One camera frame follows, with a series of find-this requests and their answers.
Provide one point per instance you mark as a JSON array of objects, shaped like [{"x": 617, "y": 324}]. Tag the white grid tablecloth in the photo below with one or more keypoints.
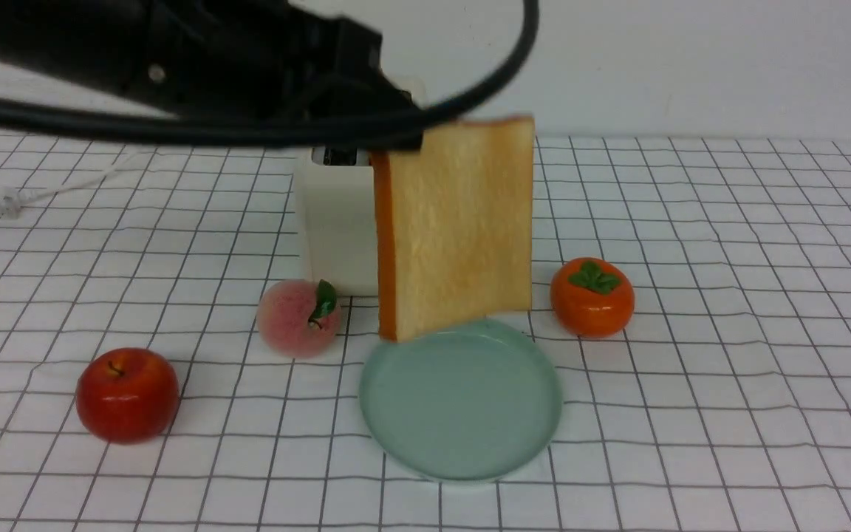
[{"x": 725, "y": 404}]

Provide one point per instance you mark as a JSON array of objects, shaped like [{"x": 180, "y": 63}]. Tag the cream white toaster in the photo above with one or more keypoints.
[{"x": 335, "y": 213}]

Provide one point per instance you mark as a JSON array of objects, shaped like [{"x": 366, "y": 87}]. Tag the light green round plate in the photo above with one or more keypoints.
[{"x": 473, "y": 403}]

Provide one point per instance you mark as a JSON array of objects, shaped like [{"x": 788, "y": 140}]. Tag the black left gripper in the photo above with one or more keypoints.
[{"x": 263, "y": 61}]

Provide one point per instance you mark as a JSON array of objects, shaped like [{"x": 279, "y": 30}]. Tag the toasted bread slice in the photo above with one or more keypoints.
[{"x": 453, "y": 226}]

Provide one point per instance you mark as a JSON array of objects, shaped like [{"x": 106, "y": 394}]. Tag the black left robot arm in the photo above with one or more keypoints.
[{"x": 98, "y": 45}]

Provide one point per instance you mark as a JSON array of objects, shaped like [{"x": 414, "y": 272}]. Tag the orange persimmon with green calyx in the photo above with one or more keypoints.
[{"x": 592, "y": 298}]

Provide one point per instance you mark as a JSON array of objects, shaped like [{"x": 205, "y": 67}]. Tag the red apple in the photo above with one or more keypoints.
[{"x": 127, "y": 395}]

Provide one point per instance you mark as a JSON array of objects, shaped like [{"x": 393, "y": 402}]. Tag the pink peach with leaf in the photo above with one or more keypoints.
[{"x": 299, "y": 319}]

